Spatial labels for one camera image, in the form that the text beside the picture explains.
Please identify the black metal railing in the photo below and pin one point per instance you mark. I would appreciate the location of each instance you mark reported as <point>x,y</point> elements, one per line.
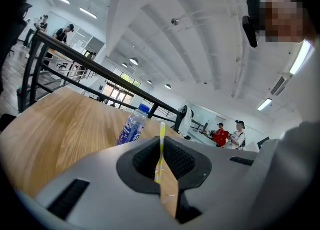
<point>82,60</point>

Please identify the black head-worn camera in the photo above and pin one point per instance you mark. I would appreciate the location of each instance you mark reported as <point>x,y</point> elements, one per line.
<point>250,33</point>

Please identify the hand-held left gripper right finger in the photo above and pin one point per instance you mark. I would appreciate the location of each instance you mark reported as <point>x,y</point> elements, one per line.
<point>197,171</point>

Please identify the yellow white striped straw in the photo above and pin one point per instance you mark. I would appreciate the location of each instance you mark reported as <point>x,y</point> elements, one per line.
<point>162,144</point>

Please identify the white garment on railing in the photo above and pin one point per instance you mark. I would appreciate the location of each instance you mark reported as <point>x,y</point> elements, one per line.
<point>186,121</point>

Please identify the ceiling air conditioner vent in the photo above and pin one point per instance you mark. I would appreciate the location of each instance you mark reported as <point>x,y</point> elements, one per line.
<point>278,85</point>

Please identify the round pendant lamp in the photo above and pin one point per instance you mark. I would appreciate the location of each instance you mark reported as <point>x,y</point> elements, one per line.
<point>149,82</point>
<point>133,61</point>
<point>124,64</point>
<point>167,86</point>

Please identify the clear plastic bottle blue cap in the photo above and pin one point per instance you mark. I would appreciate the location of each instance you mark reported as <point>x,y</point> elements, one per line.
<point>133,126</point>

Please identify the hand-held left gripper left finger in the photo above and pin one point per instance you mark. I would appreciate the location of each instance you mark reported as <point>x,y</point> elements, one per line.
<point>127,171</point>

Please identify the black monitor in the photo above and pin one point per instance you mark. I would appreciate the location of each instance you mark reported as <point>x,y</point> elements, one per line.
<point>263,142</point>

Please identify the silver ceiling dome fixture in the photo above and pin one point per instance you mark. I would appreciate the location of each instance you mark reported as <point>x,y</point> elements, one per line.
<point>175,21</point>

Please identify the glass entrance doors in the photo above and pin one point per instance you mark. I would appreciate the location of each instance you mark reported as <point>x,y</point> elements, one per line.
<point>117,93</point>

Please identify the person's grey shirt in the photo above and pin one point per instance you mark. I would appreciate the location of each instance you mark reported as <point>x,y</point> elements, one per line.
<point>295,164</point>

